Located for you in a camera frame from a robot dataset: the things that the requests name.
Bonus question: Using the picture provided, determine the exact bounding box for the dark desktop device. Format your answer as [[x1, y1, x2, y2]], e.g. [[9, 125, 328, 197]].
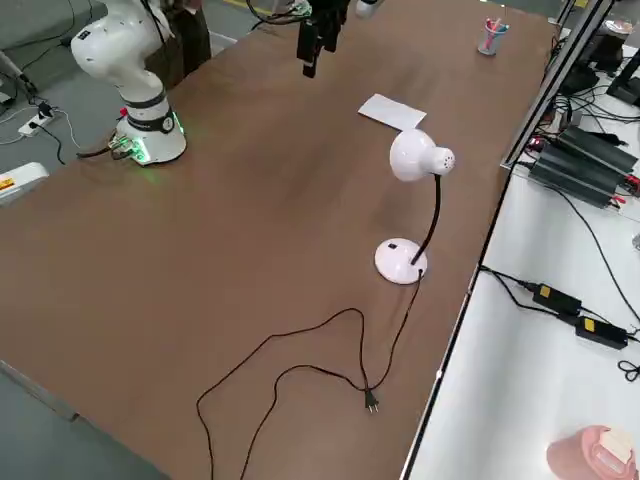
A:
[[579, 19, 632, 74]]

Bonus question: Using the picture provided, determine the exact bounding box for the dark finned power supply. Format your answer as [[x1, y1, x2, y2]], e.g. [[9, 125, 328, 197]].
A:
[[528, 148, 627, 207], [557, 124, 640, 174]]

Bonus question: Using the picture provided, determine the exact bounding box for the black lamp power cord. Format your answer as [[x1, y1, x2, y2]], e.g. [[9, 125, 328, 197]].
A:
[[195, 268, 426, 480]]

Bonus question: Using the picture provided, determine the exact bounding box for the dark brown bag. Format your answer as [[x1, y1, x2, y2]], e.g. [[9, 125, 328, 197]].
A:
[[145, 9, 212, 90]]

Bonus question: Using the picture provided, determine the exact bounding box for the white A4 paper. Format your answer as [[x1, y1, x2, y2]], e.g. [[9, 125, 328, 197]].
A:
[[357, 92, 428, 132]]

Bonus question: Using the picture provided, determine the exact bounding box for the grey stand leg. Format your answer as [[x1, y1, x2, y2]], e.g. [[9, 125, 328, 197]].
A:
[[0, 49, 39, 97]]

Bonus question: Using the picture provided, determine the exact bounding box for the white box with yellow label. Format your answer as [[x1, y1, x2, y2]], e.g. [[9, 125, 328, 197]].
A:
[[0, 162, 50, 208]]

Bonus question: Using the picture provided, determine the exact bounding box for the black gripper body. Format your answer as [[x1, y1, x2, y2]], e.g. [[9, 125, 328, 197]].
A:
[[305, 0, 332, 23]]

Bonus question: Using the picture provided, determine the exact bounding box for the white side table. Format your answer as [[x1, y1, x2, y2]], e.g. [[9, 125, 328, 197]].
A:
[[399, 29, 640, 480]]

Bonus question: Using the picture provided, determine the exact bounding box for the black power adapter brick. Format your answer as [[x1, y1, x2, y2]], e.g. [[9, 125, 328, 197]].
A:
[[574, 314, 629, 351], [531, 282, 584, 317]]

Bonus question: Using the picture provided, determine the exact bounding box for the white power strip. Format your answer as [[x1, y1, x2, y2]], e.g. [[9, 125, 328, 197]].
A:
[[18, 112, 55, 139]]

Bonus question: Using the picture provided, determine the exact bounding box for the pink container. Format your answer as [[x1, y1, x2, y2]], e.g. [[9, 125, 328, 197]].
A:
[[545, 424, 640, 480]]

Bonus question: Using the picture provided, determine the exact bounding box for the black monitor stand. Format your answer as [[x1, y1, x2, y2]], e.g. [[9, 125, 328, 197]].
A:
[[605, 47, 640, 109]]

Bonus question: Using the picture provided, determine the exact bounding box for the white desk lamp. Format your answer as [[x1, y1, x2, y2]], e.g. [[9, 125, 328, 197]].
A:
[[374, 127, 456, 287]]

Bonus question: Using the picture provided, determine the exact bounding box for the black round base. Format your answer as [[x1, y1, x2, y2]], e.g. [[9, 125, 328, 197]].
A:
[[558, 64, 600, 92]]

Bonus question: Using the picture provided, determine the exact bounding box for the aluminium frame bar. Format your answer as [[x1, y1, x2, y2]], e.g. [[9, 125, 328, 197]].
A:
[[499, 0, 617, 174]]

